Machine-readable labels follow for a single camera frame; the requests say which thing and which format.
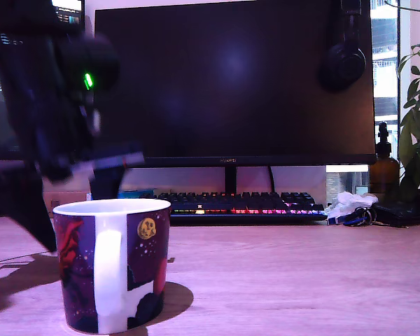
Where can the brown glass pump bottle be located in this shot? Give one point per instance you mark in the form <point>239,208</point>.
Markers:
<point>383,171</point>

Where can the black monitor showing text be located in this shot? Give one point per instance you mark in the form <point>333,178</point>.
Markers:
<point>68,10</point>

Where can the dark window frame bar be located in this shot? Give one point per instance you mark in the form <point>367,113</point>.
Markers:
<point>398,35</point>

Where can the brown cardboard box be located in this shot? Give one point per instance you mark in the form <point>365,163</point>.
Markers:
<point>64,196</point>

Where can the blue and white box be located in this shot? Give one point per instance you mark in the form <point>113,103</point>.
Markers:
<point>136,193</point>

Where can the black over-ear headphones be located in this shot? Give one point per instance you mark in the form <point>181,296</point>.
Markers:
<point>343,63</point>

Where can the green leafy potted plant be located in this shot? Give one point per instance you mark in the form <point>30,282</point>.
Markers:
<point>418,140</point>

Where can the purple space print mug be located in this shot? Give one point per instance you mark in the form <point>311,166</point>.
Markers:
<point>147,252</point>

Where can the white crumpled tissue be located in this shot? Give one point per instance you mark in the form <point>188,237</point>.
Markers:
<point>353,201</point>

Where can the black rainbow backlit keyboard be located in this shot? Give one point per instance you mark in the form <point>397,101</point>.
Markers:
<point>259,204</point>

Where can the large black dark-screen monitor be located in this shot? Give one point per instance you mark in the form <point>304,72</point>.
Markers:
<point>213,87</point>

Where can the black flat case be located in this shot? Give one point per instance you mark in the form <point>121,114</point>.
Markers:
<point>399,211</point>

